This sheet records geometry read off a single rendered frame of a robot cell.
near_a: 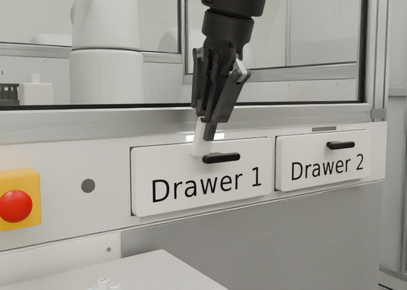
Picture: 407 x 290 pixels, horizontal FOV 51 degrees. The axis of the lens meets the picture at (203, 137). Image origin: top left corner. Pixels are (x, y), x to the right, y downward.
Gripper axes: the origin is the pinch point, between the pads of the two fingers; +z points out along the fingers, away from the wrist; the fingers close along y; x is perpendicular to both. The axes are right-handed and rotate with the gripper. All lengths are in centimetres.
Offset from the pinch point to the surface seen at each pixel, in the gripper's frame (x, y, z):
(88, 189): -18.2, -1.3, 8.2
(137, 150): -10.9, -1.6, 2.4
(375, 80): 53, -8, -9
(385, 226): 180, -52, 90
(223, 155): 3.2, 2.3, 2.5
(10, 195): -30.3, 4.7, 3.9
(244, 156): 10.9, -0.7, 4.8
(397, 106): 179, -71, 25
